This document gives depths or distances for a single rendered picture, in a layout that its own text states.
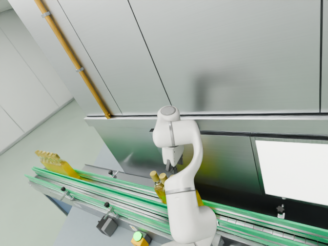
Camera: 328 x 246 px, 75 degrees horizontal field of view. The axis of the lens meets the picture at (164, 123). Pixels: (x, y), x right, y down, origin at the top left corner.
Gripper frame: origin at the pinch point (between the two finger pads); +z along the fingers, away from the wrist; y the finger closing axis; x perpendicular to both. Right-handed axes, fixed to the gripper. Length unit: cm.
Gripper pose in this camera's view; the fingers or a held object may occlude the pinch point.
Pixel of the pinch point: (176, 165)
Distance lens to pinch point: 89.7
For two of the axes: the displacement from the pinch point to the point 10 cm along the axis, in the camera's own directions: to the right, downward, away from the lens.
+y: -4.5, 6.2, -6.4
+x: 8.8, 2.0, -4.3
